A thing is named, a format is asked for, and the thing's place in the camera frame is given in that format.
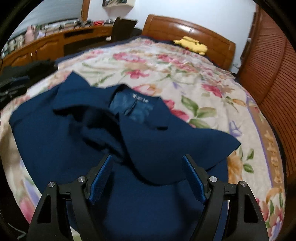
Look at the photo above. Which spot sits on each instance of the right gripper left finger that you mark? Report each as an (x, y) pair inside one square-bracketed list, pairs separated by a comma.
[(51, 217)]

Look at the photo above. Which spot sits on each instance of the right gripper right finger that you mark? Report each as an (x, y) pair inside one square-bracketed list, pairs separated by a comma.
[(244, 219)]

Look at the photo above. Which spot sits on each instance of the navy blue suit jacket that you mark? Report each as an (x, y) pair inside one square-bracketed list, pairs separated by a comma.
[(64, 132)]

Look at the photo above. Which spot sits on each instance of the dark clothes pile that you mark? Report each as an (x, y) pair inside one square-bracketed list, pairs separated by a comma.
[(15, 81)]

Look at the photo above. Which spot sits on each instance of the floral bed blanket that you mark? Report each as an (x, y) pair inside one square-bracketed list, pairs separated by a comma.
[(194, 89)]

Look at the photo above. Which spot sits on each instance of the wooden louvered wardrobe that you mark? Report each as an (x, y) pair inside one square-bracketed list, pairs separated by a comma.
[(268, 74)]

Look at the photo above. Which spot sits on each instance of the wooden bed headboard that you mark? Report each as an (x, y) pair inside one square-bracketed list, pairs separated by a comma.
[(220, 50)]

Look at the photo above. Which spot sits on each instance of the wooden desk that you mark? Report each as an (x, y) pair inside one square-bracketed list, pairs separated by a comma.
[(52, 46)]

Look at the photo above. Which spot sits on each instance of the yellow plush toy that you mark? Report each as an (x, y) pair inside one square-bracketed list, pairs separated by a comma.
[(192, 45)]

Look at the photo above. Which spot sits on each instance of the red basket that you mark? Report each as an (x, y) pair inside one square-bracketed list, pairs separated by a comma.
[(98, 23)]

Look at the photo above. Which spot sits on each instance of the dark wooden chair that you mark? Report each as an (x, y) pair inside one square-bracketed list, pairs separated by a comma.
[(124, 29)]

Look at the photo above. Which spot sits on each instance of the white wall shelf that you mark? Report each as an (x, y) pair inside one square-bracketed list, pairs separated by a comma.
[(113, 3)]

